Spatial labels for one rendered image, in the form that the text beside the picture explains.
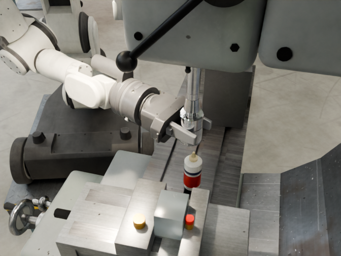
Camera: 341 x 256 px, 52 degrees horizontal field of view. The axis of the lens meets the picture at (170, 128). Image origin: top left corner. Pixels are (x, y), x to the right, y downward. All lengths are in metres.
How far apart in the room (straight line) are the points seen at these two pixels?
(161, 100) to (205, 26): 0.29
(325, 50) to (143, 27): 0.23
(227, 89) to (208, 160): 0.19
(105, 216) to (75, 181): 0.45
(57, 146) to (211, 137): 0.74
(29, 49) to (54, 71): 0.09
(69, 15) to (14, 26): 0.35
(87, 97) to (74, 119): 0.87
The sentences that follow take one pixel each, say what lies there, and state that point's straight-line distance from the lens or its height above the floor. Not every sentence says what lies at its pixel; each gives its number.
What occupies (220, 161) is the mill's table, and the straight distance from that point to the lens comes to 0.92.
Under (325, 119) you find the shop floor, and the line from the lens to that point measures 2.70.
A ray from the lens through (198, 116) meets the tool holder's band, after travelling 0.65.
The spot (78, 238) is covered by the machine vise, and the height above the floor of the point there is 1.00.
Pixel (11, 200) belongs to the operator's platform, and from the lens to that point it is 1.62.
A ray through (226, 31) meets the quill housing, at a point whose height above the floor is 1.38.
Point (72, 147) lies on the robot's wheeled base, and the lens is 1.47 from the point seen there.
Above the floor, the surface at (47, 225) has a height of 0.73.
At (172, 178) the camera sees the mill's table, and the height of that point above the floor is 0.93.
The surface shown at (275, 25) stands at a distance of 0.43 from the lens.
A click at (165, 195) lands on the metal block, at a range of 0.64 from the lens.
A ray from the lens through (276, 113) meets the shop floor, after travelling 2.64.
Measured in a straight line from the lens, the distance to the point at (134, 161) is 1.01.
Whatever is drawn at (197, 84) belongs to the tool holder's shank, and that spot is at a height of 1.23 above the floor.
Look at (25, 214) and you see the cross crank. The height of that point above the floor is 0.64.
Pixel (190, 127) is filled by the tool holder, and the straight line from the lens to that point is 0.66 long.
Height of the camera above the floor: 1.57
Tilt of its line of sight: 41 degrees down
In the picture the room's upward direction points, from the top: straight up
